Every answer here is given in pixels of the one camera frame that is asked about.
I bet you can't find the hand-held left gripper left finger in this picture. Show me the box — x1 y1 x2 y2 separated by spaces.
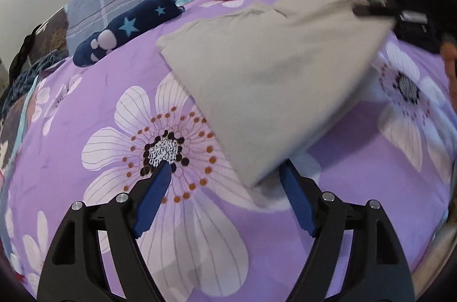
37 161 172 302

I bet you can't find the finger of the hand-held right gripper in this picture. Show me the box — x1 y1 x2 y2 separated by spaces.
352 0 397 19

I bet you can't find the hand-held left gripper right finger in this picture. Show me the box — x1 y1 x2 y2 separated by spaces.
279 159 416 302

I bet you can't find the beige garment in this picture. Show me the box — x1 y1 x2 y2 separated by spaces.
156 0 397 188

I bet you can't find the person's right hand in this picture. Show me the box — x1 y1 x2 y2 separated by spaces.
440 39 457 92

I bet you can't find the purple floral bed sheet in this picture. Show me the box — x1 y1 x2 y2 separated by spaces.
0 0 454 302

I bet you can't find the teal-edged printed quilt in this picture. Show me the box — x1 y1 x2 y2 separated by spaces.
0 84 36 181

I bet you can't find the blue knitted blanket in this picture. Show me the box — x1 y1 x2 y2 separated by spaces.
0 50 68 117

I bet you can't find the navy star paw plush pillow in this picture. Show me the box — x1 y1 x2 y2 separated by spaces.
72 0 185 67

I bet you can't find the brown patterned pillow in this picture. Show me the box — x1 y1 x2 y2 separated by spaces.
30 9 70 65

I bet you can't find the black bag strap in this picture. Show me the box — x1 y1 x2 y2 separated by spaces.
9 23 41 81

